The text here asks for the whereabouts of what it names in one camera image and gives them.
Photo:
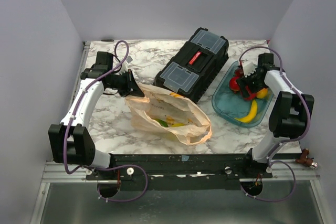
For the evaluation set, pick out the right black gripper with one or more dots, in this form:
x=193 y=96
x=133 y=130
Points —
x=244 y=82

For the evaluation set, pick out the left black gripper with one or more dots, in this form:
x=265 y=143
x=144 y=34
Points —
x=131 y=87

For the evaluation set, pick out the red fake apple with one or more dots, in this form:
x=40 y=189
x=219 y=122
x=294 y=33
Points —
x=251 y=97
x=233 y=85

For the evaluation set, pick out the peach plastic bag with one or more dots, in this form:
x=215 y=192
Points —
x=163 y=104

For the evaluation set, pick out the green red fake mango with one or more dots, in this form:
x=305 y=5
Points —
x=162 y=123

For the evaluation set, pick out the yellow green fake starfruit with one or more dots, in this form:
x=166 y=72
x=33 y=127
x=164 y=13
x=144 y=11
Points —
x=177 y=125

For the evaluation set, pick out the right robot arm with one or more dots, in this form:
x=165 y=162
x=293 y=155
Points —
x=290 y=118

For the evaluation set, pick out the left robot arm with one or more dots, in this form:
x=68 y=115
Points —
x=70 y=140

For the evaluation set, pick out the orange fake fruit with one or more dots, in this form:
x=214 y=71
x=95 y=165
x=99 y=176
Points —
x=262 y=93

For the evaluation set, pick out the dark red fake plum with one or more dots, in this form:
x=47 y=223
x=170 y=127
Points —
x=239 y=72

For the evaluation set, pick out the yellow fake banana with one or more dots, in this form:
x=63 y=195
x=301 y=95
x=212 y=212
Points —
x=251 y=115

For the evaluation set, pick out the blue transparent fruit tray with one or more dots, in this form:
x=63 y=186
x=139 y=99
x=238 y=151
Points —
x=230 y=105

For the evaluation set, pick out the black plastic toolbox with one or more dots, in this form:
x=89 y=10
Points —
x=195 y=66

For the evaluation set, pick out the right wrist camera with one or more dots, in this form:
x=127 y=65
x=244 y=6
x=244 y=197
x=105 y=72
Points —
x=248 y=68

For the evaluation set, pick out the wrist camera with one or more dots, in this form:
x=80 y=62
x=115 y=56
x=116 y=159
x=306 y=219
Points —
x=248 y=68
x=124 y=66

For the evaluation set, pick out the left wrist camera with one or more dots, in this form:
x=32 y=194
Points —
x=124 y=66

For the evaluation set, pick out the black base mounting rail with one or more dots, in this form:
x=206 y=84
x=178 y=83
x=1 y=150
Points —
x=179 y=172

